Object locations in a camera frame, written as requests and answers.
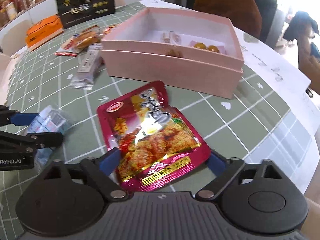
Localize green checked tablecloth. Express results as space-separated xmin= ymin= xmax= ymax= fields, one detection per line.
xmin=0 ymin=1 xmax=292 ymax=240

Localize orange cardboard box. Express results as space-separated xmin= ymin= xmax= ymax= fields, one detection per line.
xmin=26 ymin=15 xmax=65 ymax=52

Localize shelf jars and boxes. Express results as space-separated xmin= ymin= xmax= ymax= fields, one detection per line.
xmin=0 ymin=0 xmax=38 ymax=23

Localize pink cardboard box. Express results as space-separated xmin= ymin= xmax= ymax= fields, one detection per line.
xmin=100 ymin=7 xmax=245 ymax=99

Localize black cloth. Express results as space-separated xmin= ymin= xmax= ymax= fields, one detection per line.
xmin=283 ymin=11 xmax=320 ymax=46

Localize blue white snack packet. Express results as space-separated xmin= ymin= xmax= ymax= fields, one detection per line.
xmin=26 ymin=105 xmax=72 ymax=166

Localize yellow ball snack packet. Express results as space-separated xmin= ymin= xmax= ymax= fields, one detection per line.
xmin=189 ymin=40 xmax=227 ymax=55

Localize clear bun packet red trim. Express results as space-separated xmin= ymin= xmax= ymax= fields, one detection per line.
xmin=55 ymin=25 xmax=103 ymax=57

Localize small brown candy packets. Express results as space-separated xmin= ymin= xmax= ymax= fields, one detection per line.
xmin=160 ymin=31 xmax=182 ymax=46

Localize brown candy piece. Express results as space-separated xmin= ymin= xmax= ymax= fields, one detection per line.
xmin=166 ymin=47 xmax=184 ymax=58

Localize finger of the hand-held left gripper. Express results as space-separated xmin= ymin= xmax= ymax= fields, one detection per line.
xmin=0 ymin=105 xmax=42 ymax=128
xmin=0 ymin=130 xmax=64 ymax=153

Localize black gift box gold print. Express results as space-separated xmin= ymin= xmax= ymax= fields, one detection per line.
xmin=55 ymin=0 xmax=116 ymax=30

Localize red foil snack packet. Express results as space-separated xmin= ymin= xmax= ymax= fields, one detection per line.
xmin=97 ymin=80 xmax=211 ymax=193

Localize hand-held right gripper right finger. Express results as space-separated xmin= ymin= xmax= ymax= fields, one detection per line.
xmin=195 ymin=149 xmax=283 ymax=201

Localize white printed paper sheet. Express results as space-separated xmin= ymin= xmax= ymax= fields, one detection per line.
xmin=246 ymin=89 xmax=320 ymax=195
xmin=235 ymin=27 xmax=312 ymax=93

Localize grey purple snack packet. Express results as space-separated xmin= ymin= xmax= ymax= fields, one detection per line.
xmin=69 ymin=44 xmax=103 ymax=90

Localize small red snack packet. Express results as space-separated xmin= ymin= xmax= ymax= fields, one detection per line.
xmin=103 ymin=24 xmax=121 ymax=36

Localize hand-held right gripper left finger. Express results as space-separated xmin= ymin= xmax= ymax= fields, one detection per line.
xmin=43 ymin=147 xmax=132 ymax=202

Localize brown plush chair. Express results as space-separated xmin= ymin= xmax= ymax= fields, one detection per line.
xmin=193 ymin=0 xmax=263 ymax=43

